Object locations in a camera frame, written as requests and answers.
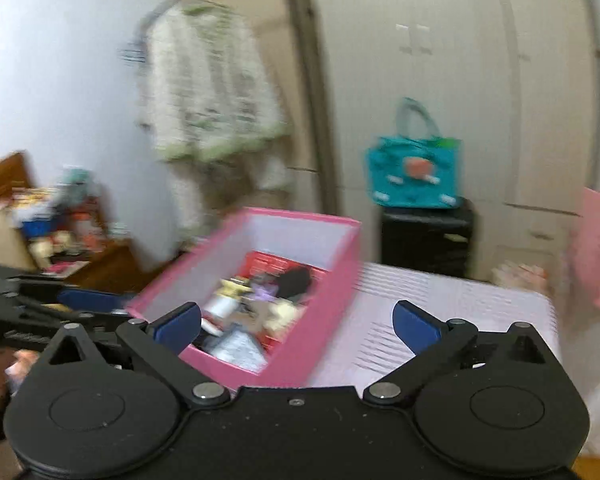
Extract cream knitted cardigan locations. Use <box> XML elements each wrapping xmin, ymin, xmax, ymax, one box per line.
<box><xmin>135</xmin><ymin>2</ymin><xmax>291</xmax><ymax>163</ymax></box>

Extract blue tub with ornaments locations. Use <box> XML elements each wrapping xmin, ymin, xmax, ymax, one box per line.
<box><xmin>22</xmin><ymin>217</ymin><xmax>56</xmax><ymax>239</ymax></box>

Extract person's left hand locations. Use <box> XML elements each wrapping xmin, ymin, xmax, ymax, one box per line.
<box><xmin>5</xmin><ymin>349</ymin><xmax>43</xmax><ymax>387</ymax></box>

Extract red printed paper bag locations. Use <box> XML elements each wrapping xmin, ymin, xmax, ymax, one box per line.
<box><xmin>242</xmin><ymin>251</ymin><xmax>326</xmax><ymax>281</ymax></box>

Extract blue wire hangers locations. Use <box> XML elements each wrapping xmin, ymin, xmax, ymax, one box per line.
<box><xmin>120</xmin><ymin>42</ymin><xmax>148</xmax><ymax>66</ymax></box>

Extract teal felt handbag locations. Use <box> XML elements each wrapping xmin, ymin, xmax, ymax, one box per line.
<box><xmin>365</xmin><ymin>97</ymin><xmax>463</xmax><ymax>209</ymax></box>

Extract beige wardrobe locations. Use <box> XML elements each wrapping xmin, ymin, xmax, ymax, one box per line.
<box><xmin>280</xmin><ymin>0</ymin><xmax>600</xmax><ymax>286</ymax></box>

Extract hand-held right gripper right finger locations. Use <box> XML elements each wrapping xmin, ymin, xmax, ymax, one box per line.
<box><xmin>362</xmin><ymin>300</ymin><xmax>553</xmax><ymax>407</ymax></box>

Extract wooden bed headboard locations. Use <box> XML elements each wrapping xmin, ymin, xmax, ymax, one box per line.
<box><xmin>0</xmin><ymin>151</ymin><xmax>36</xmax><ymax>271</ymax></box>

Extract wooden nightstand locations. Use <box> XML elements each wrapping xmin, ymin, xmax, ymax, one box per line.
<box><xmin>62</xmin><ymin>240</ymin><xmax>146</xmax><ymax>293</ymax></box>

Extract orange white printed bag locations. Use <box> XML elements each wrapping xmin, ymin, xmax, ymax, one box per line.
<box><xmin>492</xmin><ymin>260</ymin><xmax>548</xmax><ymax>291</ymax></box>

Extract striped bed sheet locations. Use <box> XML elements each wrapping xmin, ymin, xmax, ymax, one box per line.
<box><xmin>305</xmin><ymin>262</ymin><xmax>561</xmax><ymax>391</ymax></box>

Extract black suitcase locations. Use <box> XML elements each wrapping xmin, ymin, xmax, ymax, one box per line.
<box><xmin>380</xmin><ymin>199</ymin><xmax>476</xmax><ymax>278</ymax></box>

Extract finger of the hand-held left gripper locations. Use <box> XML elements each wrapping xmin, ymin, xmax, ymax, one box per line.
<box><xmin>14</xmin><ymin>276</ymin><xmax>137</xmax><ymax>314</ymax></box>
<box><xmin>14</xmin><ymin>296</ymin><xmax>132</xmax><ymax>334</ymax></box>

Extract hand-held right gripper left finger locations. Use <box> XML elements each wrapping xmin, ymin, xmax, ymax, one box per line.
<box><xmin>42</xmin><ymin>302</ymin><xmax>231</xmax><ymax>407</ymax></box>

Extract cream ribbed storage box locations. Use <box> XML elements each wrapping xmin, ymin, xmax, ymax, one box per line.
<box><xmin>262</xmin><ymin>302</ymin><xmax>301</xmax><ymax>331</ymax></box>

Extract yellow star hair clip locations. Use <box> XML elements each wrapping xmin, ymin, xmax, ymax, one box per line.
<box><xmin>217</xmin><ymin>277</ymin><xmax>251</xmax><ymax>301</ymax></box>

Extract pink cardboard box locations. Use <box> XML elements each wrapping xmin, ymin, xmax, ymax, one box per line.
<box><xmin>127</xmin><ymin>206</ymin><xmax>363</xmax><ymax>388</ymax></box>

